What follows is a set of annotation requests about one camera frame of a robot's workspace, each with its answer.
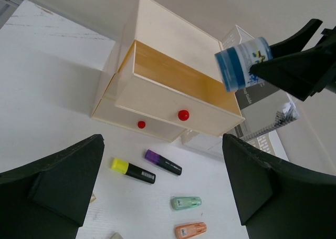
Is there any cream drawer cabinet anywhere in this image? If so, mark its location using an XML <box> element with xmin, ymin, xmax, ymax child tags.
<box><xmin>91</xmin><ymin>0</ymin><xmax>244</xmax><ymax>142</ymax></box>

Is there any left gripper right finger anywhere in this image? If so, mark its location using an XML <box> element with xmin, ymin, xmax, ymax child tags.
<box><xmin>222</xmin><ymin>134</ymin><xmax>335</xmax><ymax>238</ymax></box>

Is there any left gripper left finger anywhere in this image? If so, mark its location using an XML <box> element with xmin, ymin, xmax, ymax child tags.
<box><xmin>1</xmin><ymin>134</ymin><xmax>104</xmax><ymax>238</ymax></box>

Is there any small yellow eraser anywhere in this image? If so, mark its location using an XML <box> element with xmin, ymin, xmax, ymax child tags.
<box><xmin>90</xmin><ymin>194</ymin><xmax>96</xmax><ymax>203</ymax></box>

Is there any blue round jar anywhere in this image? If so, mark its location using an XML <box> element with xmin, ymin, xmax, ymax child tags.
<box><xmin>215</xmin><ymin>37</ymin><xmax>273</xmax><ymax>92</ymax></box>

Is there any grey setup guide booklet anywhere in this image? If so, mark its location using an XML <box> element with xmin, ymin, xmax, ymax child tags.
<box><xmin>229</xmin><ymin>81</ymin><xmax>300</xmax><ymax>141</ymax></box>

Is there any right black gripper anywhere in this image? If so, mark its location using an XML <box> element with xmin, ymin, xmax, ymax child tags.
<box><xmin>250</xmin><ymin>19</ymin><xmax>335</xmax><ymax>101</ymax></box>

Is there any white file organizer rack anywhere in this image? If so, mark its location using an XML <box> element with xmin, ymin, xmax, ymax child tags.
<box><xmin>182</xmin><ymin>25</ymin><xmax>300</xmax><ymax>161</ymax></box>

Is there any green correction tape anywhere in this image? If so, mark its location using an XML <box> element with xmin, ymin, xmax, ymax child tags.
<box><xmin>171</xmin><ymin>196</ymin><xmax>202</xmax><ymax>211</ymax></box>

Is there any aluminium rail frame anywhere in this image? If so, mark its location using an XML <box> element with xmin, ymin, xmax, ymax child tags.
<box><xmin>0</xmin><ymin>0</ymin><xmax>24</xmax><ymax>28</ymax></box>

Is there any yellow highlighter marker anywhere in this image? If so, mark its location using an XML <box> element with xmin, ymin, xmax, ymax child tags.
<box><xmin>111</xmin><ymin>158</ymin><xmax>156</xmax><ymax>184</ymax></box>

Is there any orange correction tape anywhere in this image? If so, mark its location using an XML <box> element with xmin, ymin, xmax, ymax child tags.
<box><xmin>175</xmin><ymin>222</ymin><xmax>207</xmax><ymax>239</ymax></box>

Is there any purple highlighter marker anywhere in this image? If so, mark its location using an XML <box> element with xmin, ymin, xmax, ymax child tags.
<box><xmin>144</xmin><ymin>150</ymin><xmax>182</xmax><ymax>176</ymax></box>

